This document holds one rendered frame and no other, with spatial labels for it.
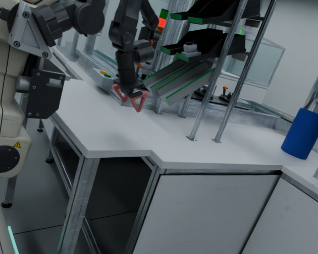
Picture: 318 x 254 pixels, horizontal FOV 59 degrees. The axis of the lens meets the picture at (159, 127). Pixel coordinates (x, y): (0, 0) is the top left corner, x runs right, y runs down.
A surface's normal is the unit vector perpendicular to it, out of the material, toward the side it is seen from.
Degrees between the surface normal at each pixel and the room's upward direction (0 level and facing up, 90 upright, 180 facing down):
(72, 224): 90
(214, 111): 90
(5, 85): 90
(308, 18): 90
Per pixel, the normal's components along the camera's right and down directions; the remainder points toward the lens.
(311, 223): -0.82, -0.10
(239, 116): 0.48, 0.41
